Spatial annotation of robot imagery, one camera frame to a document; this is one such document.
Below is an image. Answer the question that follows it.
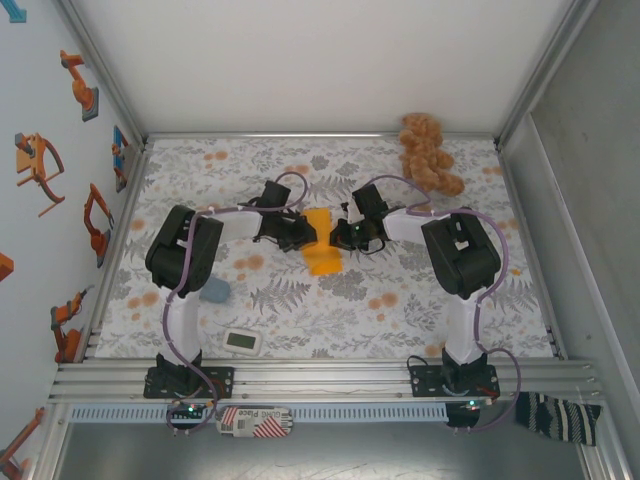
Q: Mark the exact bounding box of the black controller board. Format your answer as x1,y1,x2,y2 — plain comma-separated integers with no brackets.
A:
167,399,207,420
446,398,490,430

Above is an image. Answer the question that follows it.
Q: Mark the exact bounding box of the wide aluminium extrusion rail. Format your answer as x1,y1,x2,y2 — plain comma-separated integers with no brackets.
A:
47,357,606,401

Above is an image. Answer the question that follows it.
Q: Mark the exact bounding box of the blue sponge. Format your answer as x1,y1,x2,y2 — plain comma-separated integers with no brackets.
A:
199,277,232,305

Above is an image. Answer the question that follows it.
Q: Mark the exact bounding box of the floral patterned table mat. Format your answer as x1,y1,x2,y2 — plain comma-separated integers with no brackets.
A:
94,137,561,360

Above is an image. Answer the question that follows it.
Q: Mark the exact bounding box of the orange claw sticker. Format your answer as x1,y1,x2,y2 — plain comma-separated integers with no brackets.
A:
13,132,66,217

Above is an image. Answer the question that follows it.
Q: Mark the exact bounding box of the white slotted cable duct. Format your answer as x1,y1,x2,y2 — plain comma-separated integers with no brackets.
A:
69,403,449,422

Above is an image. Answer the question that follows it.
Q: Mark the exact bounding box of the blue orange wall sticker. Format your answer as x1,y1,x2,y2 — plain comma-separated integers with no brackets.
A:
110,124,132,194

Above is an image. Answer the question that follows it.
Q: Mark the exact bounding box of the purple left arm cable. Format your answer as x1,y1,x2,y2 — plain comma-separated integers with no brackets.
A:
163,171,308,436

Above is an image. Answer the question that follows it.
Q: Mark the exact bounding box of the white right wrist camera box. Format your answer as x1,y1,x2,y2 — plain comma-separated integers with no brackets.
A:
341,201,366,226

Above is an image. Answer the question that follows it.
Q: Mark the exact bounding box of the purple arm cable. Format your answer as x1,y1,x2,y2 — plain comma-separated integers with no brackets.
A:
357,174,524,434
163,171,308,436

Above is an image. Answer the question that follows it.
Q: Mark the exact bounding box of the black white striped sock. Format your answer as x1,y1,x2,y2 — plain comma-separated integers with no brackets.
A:
513,391,604,448

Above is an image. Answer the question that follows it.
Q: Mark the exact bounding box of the brown teddy bear plush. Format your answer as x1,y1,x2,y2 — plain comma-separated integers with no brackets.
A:
398,112,466,195

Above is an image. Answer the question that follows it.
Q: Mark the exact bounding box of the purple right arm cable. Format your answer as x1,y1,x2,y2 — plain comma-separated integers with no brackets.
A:
357,174,524,434

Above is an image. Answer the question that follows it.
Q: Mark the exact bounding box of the thin aluminium frame rail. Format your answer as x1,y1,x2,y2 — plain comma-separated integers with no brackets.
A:
147,131,499,142

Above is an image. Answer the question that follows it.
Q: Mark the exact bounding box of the red white striped label card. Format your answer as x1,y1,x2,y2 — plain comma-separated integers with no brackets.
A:
214,405,294,440

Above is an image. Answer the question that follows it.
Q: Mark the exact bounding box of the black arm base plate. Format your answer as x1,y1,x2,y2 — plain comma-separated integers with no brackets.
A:
143,366,236,400
408,363,501,399

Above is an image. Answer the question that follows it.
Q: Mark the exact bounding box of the white digital timer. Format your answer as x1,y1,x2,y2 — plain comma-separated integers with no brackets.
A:
222,328,265,357

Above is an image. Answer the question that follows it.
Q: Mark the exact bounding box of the aluminium frame post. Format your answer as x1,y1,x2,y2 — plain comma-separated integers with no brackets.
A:
493,0,600,149
58,0,151,149

